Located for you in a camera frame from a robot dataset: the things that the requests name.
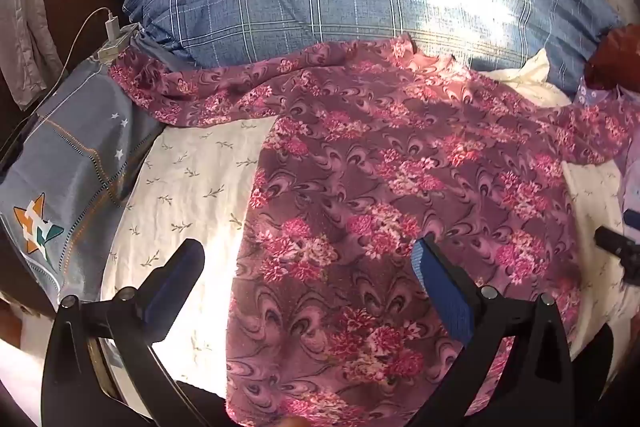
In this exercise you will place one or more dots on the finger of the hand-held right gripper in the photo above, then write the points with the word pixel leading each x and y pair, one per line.
pixel 616 247

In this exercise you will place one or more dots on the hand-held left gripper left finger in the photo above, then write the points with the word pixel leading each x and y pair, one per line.
pixel 172 279

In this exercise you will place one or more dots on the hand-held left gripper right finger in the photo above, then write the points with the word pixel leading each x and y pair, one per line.
pixel 442 292

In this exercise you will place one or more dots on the purple floral garment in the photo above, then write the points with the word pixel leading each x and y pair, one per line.
pixel 400 167

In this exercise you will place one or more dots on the white leaf-print bed sheet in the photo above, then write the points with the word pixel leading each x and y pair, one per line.
pixel 200 187

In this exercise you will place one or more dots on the person's lavender floral clothing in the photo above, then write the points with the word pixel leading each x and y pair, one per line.
pixel 625 142

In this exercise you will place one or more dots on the reddish brown cloth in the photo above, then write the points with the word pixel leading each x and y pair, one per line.
pixel 617 54

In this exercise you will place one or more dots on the cream cloth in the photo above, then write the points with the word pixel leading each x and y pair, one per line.
pixel 525 77

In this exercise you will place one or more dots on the white phone charger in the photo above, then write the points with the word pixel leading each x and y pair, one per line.
pixel 114 34

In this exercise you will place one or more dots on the grey hanging cloth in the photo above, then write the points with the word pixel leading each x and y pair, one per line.
pixel 27 32

